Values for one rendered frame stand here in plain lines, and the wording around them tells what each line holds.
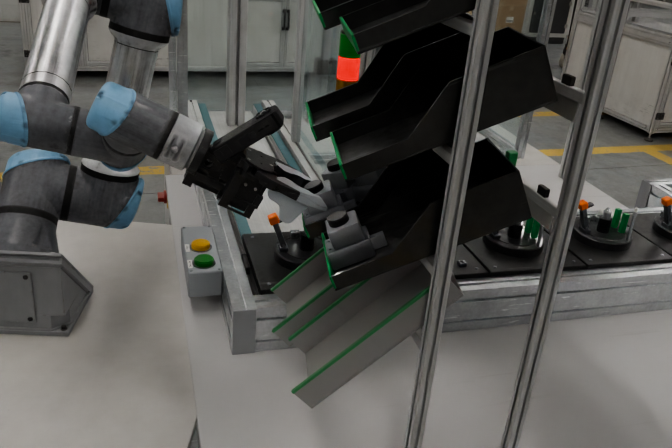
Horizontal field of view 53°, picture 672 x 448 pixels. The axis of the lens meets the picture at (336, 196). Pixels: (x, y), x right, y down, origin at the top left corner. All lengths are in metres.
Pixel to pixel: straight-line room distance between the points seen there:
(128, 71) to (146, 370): 0.57
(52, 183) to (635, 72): 5.75
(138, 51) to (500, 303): 0.90
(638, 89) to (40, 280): 5.80
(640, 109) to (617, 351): 5.11
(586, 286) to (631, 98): 5.13
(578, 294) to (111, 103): 1.06
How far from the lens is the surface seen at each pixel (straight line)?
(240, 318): 1.28
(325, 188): 1.02
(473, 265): 1.49
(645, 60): 6.54
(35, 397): 1.29
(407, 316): 0.95
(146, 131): 0.97
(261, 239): 1.50
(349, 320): 1.09
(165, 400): 1.24
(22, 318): 1.42
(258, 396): 1.24
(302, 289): 1.22
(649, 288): 1.69
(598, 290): 1.60
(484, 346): 1.44
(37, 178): 1.43
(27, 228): 1.39
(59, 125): 1.06
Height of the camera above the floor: 1.66
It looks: 23 degrees down
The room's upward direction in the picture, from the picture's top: 5 degrees clockwise
